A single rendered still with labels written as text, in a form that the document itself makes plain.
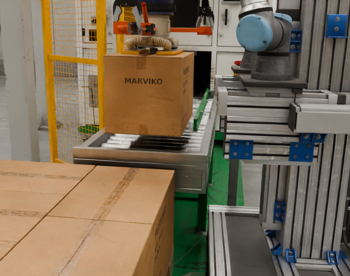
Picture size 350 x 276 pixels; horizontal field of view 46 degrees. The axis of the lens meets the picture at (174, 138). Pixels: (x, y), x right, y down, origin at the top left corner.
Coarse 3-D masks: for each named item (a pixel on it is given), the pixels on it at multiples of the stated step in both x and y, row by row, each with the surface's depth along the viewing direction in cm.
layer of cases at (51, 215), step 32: (0, 160) 212; (0, 192) 170; (32, 192) 172; (64, 192) 172; (96, 192) 173; (128, 192) 173; (160, 192) 174; (0, 224) 143; (32, 224) 143; (64, 224) 144; (96, 224) 144; (128, 224) 145; (160, 224) 164; (0, 256) 122; (32, 256) 123; (64, 256) 123; (96, 256) 124; (128, 256) 124; (160, 256) 169
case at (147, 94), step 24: (120, 72) 206; (144, 72) 204; (168, 72) 202; (192, 72) 252; (120, 96) 209; (144, 96) 207; (168, 96) 205; (192, 96) 260; (120, 120) 212; (144, 120) 210; (168, 120) 208
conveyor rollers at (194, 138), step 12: (192, 120) 317; (204, 120) 317; (192, 132) 282; (108, 144) 245; (120, 144) 245; (132, 144) 252; (144, 144) 251; (156, 144) 250; (168, 144) 249; (180, 144) 249; (192, 144) 248
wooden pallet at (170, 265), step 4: (172, 248) 208; (172, 252) 207; (172, 256) 208; (172, 260) 209; (168, 264) 194; (172, 264) 210; (168, 268) 200; (172, 268) 211; (168, 272) 201; (172, 272) 212
